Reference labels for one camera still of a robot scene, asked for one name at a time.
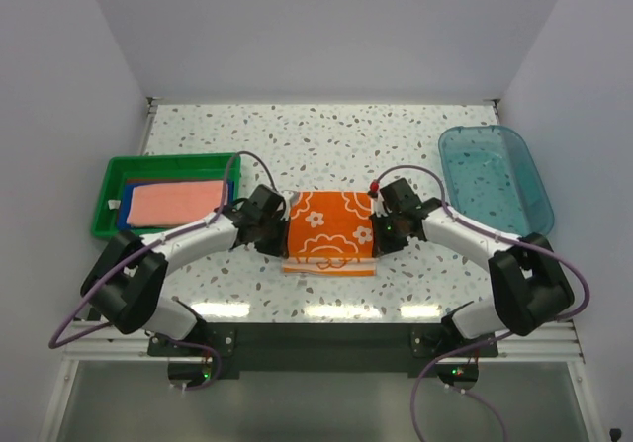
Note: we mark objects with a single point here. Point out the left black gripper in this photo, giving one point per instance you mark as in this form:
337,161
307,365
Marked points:
279,247

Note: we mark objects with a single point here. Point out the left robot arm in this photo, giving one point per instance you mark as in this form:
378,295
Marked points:
125,285

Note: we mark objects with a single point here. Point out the orange white lion towel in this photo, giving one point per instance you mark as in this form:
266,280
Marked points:
331,234

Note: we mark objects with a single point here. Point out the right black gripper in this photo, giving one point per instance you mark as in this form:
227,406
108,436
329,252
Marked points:
382,244

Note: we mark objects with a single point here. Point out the blue plastic bin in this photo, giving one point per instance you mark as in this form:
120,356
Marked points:
490,177

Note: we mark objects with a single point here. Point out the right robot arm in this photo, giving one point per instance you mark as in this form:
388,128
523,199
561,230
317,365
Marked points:
528,285

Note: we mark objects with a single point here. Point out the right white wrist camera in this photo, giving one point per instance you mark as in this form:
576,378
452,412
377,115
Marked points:
378,207

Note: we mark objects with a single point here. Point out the pink panda towel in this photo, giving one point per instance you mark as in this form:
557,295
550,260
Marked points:
173,202

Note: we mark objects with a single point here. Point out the brown towel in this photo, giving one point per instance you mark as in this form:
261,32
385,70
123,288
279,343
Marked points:
154,180

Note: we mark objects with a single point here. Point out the blue towel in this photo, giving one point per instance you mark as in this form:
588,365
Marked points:
124,204

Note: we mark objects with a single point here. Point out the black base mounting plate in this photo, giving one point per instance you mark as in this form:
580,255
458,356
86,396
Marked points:
306,347

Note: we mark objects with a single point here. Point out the green plastic tray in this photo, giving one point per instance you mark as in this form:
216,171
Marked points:
114,200

